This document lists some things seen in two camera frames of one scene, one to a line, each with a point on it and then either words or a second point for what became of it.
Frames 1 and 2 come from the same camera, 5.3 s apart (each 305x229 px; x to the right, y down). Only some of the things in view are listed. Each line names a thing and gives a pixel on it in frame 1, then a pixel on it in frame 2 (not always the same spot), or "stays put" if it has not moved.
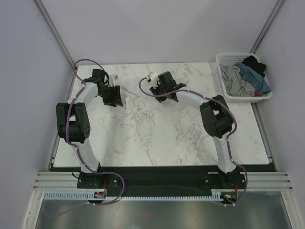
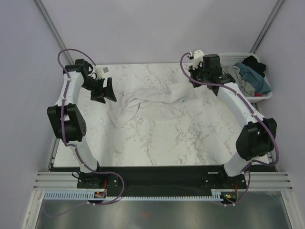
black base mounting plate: [162, 179] stays put
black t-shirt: [252, 61] stays put
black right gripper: [154, 90] -> [193, 72]
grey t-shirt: [234, 85] stays put
